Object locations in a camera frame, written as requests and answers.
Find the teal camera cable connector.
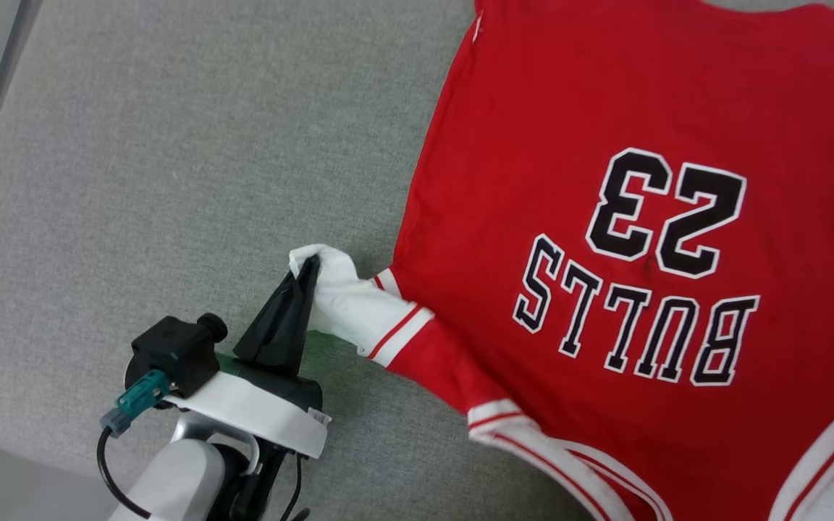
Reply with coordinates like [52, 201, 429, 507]
[101, 369, 172, 439]

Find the thin black cable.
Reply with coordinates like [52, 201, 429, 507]
[96, 427, 153, 520]

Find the red basketball jersey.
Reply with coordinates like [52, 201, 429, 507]
[289, 0, 834, 521]

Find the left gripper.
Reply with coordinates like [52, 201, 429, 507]
[169, 257, 332, 459]

